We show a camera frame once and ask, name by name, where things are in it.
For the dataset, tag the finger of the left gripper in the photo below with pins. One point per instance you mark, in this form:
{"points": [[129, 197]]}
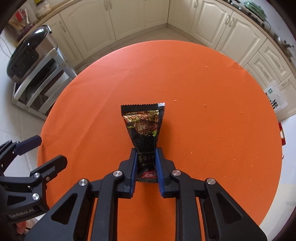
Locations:
{"points": [[10, 150], [50, 169]]}

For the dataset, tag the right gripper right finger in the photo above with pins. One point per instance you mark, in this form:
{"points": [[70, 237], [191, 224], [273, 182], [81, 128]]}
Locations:
{"points": [[203, 207]]}

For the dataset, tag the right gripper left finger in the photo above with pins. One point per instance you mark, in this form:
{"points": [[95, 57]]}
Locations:
{"points": [[89, 210]]}

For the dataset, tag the black snack packet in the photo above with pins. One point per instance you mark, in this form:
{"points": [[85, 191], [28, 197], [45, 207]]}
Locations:
{"points": [[143, 123]]}

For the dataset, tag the cream kitchen cabinets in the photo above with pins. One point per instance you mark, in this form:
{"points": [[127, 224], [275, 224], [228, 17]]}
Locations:
{"points": [[83, 28]]}

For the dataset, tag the metal shelf rack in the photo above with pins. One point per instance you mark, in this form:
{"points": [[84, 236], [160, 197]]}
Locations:
{"points": [[40, 89]]}

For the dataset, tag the black rice cooker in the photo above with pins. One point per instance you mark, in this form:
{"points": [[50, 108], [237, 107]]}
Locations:
{"points": [[30, 52]]}

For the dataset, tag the orange round tablecloth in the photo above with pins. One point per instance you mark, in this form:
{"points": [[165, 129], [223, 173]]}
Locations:
{"points": [[218, 123]]}

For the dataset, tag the red gift bag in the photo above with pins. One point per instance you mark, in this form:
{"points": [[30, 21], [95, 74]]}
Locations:
{"points": [[282, 135]]}

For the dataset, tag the white rice bag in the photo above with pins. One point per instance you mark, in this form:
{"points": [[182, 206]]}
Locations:
{"points": [[275, 97]]}

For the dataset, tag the jar on counter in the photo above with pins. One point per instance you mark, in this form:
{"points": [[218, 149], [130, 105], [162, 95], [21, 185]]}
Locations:
{"points": [[42, 8]]}

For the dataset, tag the gas stove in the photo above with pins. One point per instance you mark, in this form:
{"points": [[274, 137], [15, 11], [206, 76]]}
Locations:
{"points": [[240, 6]]}

